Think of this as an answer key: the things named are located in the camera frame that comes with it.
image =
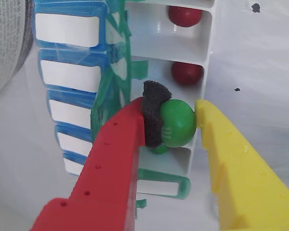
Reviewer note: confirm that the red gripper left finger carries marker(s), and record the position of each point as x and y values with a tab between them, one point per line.
110	180

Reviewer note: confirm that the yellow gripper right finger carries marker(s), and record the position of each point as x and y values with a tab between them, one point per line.
243	187

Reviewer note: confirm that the green round pill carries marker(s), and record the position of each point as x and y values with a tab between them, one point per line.
160	151
180	122

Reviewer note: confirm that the pale grey tablecloth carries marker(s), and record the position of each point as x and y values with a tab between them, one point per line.
255	72

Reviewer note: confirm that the green blue weekly pill organizer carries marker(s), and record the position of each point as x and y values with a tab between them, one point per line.
67	31

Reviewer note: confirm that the printed newspaper sheet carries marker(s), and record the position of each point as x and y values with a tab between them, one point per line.
4	36

